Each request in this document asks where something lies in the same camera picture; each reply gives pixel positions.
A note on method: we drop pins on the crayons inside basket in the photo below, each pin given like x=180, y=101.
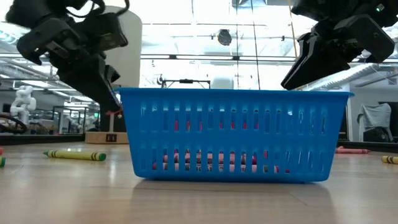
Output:
x=175, y=125

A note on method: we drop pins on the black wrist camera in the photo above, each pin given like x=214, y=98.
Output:
x=105, y=31
x=314, y=9

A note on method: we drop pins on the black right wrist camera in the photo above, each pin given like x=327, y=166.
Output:
x=314, y=9

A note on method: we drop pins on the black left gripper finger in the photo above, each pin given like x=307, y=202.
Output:
x=87, y=77
x=112, y=74

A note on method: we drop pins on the black gantry bar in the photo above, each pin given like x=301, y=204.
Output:
x=186, y=81

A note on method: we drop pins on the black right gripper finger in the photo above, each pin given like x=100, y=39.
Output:
x=314, y=62

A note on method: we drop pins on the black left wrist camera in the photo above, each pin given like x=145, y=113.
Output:
x=105, y=31

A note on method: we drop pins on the blue plastic basket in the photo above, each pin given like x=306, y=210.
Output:
x=236, y=140

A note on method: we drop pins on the grey cloth cover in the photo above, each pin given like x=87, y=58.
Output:
x=374, y=115

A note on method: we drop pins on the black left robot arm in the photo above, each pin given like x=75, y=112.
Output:
x=37, y=9

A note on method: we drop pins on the yellow crayon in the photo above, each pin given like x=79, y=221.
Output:
x=391, y=159

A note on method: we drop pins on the white table lamp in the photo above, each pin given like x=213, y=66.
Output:
x=130, y=62

